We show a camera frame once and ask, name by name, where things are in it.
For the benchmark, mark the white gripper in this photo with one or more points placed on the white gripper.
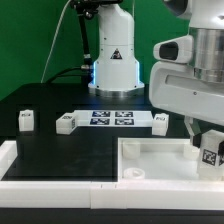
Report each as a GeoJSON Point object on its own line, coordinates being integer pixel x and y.
{"type": "Point", "coordinates": [174, 88]}

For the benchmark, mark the white square tabletop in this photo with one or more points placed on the white square tabletop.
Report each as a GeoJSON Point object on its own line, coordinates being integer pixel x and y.
{"type": "Point", "coordinates": [142, 159]}

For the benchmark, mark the white U-shaped obstacle fence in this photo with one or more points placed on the white U-shaped obstacle fence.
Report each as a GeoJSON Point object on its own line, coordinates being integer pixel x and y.
{"type": "Point", "coordinates": [121, 194]}

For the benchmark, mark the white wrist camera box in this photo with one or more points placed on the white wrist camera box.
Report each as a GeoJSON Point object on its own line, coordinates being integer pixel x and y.
{"type": "Point", "coordinates": [178, 50]}

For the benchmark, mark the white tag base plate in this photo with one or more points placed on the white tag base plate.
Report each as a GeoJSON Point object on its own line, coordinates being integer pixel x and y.
{"type": "Point", "coordinates": [117, 118]}

